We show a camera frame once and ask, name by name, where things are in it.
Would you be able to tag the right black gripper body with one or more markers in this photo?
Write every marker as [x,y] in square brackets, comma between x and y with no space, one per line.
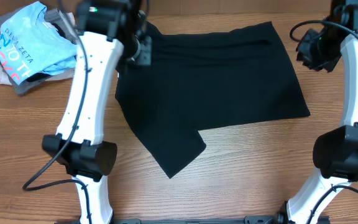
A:
[308,51]

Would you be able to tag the beige folded garment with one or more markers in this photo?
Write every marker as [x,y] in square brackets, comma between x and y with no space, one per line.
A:
[53,18]

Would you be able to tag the black t-shirt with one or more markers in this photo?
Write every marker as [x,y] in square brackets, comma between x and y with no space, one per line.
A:
[205,81]

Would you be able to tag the grey folded garment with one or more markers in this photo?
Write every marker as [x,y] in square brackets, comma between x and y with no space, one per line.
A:
[28,84]

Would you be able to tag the light blue printed t-shirt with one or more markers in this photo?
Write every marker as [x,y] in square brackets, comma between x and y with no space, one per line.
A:
[30,45]

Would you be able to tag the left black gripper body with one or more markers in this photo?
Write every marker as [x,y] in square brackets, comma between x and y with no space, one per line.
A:
[132,53]

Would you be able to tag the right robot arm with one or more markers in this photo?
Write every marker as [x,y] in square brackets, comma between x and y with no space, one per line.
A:
[335,154]

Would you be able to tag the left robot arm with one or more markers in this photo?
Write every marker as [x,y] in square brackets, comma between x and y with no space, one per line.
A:
[108,33]

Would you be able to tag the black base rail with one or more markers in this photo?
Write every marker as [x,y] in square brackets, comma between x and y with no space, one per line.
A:
[245,220]

